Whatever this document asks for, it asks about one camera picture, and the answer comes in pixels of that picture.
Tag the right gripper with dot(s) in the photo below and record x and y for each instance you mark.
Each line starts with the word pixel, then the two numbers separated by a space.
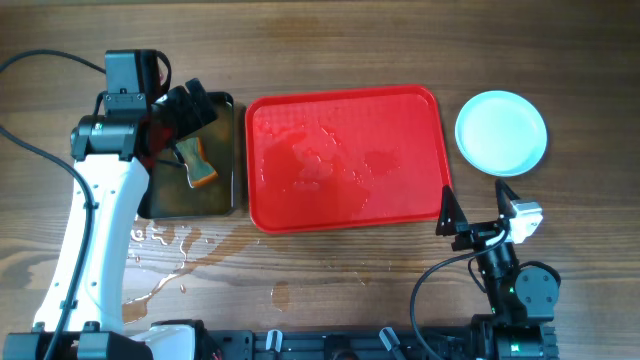
pixel 476 234

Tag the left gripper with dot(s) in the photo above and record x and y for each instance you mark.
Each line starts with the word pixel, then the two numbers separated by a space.
pixel 192 116

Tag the orange green sponge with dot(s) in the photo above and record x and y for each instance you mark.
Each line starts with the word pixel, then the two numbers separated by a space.
pixel 199 170

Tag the white plate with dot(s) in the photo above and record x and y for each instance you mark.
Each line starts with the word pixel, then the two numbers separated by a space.
pixel 501 133

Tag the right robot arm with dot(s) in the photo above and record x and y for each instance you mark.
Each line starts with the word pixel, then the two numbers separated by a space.
pixel 522 296

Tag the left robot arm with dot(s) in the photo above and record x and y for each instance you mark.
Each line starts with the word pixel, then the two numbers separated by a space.
pixel 80 317

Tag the black water tray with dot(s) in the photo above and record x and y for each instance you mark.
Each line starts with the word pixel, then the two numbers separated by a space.
pixel 169 194

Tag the red serving tray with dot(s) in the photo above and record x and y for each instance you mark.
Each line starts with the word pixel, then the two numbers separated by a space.
pixel 347 158

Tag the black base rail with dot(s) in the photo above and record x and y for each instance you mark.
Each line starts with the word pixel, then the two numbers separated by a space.
pixel 350 342

